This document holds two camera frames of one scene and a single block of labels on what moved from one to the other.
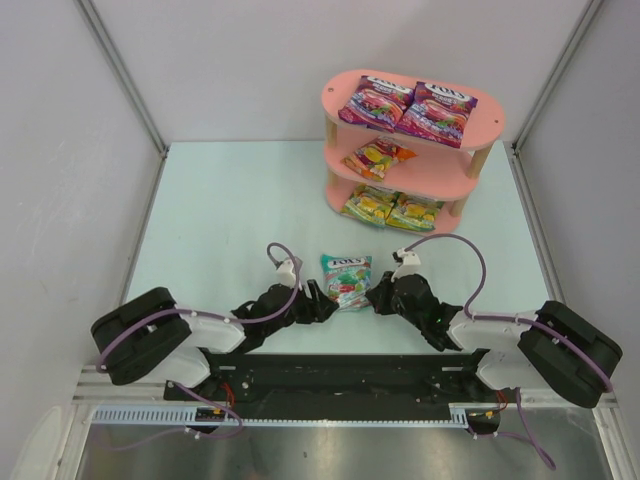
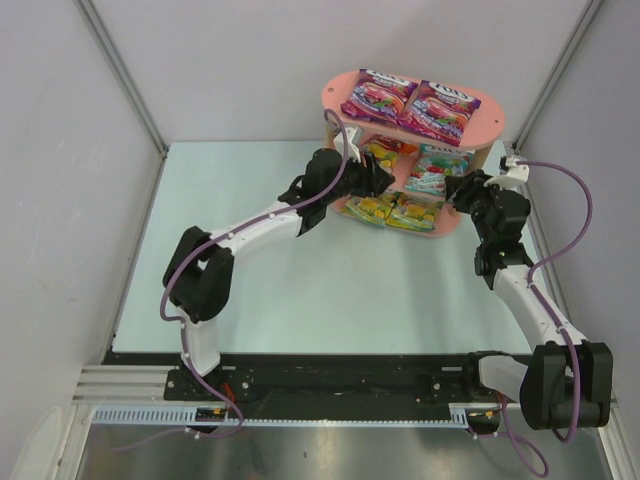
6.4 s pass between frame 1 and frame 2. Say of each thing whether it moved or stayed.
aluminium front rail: stayed
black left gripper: moved
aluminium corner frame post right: stayed
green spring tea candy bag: stayed
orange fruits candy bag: stayed
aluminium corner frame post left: stayed
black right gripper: moved
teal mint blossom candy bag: moved
